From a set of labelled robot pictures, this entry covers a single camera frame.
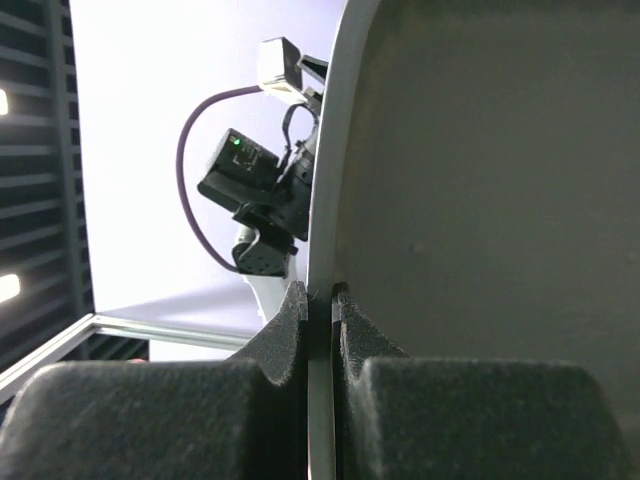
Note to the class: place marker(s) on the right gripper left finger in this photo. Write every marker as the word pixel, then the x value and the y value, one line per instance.
pixel 240 418

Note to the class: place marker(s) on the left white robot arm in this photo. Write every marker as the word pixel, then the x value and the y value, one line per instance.
pixel 270 197

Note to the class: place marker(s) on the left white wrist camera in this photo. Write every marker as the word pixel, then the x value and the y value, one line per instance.
pixel 279 74

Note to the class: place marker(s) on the aluminium frame rail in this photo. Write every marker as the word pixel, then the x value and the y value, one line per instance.
pixel 99 337

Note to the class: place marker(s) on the large grey plastic tub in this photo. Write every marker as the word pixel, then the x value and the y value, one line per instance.
pixel 477 189

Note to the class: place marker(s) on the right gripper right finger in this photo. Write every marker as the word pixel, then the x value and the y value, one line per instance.
pixel 404 417

